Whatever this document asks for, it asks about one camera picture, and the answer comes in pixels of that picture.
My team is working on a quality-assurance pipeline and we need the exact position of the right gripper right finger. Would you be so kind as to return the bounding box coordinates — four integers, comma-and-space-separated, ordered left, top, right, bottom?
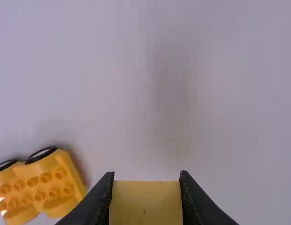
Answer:
179, 170, 240, 225

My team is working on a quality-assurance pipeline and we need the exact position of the yellow toy car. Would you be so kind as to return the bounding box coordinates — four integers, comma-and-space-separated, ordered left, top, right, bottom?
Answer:
0, 145, 87, 220

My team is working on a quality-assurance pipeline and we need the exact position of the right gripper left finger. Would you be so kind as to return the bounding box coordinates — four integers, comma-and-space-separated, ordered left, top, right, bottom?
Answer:
55, 171, 115, 225

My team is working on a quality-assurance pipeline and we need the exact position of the yellow toy brick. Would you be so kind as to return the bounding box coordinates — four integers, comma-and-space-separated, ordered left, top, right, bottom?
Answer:
108, 180, 184, 225

